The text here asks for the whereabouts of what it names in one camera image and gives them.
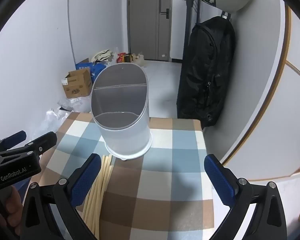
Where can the white tote bag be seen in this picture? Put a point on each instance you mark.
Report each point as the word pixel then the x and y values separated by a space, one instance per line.
pixel 102 55

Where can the blue cardboard box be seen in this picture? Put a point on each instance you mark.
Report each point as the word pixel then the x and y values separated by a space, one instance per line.
pixel 97 71

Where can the bundle of wooden chopsticks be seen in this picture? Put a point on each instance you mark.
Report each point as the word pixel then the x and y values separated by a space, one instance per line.
pixel 95 200

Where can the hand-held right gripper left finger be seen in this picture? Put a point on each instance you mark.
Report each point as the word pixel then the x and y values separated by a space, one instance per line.
pixel 86 181

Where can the black coat rack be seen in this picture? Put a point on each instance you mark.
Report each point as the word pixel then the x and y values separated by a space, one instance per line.
pixel 189 17

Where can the grey parcel bag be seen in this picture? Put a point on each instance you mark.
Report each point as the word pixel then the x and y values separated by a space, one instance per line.
pixel 75 105

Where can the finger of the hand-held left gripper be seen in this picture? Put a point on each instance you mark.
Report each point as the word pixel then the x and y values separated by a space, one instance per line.
pixel 46 140
pixel 15 137

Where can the brown cardboard box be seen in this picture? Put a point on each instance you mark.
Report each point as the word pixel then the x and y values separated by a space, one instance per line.
pixel 77 85

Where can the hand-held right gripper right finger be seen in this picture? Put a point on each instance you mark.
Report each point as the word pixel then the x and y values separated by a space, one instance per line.
pixel 218 180

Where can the beige plastic bag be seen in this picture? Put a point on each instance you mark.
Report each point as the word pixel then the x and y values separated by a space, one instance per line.
pixel 140 60

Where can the white grey utensil holder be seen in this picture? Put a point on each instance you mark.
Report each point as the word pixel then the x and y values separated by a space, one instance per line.
pixel 125 135

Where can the grey door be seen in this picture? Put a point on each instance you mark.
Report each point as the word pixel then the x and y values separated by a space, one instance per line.
pixel 145 17

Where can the checked tablecloth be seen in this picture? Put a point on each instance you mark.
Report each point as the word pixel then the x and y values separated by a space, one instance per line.
pixel 165 180

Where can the clear crumpled plastic bags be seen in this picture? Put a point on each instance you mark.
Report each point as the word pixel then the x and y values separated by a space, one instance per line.
pixel 52 117

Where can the red snack bag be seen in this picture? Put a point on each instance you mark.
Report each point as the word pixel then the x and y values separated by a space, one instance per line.
pixel 120 58

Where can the person's left hand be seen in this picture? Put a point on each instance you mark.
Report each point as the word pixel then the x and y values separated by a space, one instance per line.
pixel 15 205

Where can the black backpack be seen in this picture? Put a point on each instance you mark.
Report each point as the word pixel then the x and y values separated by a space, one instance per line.
pixel 205 80

